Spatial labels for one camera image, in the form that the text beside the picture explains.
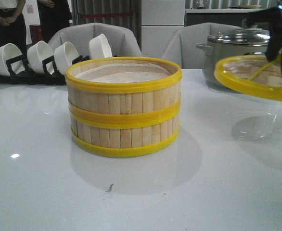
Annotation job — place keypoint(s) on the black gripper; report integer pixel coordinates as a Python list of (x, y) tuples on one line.
[(273, 18)]

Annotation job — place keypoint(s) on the yellow bamboo steamer lid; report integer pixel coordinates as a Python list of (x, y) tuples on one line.
[(252, 75)]

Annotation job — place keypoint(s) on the bamboo steamer drawer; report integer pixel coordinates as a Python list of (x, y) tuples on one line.
[(125, 142), (124, 92)]

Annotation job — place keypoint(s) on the glass pot lid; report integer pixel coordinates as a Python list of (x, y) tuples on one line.
[(245, 35)]

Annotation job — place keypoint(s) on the wooden plate on counter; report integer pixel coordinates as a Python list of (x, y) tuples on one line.
[(249, 6)]

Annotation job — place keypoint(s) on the grey electric cooking pot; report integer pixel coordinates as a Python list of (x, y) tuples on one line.
[(215, 51)]

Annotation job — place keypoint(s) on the dark grey counter cabinet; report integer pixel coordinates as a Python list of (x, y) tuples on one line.
[(221, 16)]

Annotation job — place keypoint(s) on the right grey armchair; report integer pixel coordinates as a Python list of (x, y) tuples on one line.
[(181, 48)]

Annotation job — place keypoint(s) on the grey armchair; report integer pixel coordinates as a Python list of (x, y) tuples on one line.
[(121, 40), (181, 48)]

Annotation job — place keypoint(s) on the left grey armchair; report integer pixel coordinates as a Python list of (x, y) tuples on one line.
[(121, 40)]

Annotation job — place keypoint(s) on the white bowl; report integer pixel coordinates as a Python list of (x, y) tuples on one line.
[(99, 47), (7, 51), (36, 54), (64, 56)]

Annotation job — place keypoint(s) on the person in dark clothes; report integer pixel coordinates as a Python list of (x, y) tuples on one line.
[(54, 15)]

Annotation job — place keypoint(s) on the red fire extinguisher box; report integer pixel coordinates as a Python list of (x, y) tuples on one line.
[(35, 33)]

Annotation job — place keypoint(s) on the black dish rack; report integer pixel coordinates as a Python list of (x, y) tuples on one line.
[(50, 75)]

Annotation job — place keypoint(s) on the person in white shirt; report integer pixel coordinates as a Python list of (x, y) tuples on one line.
[(12, 24)]

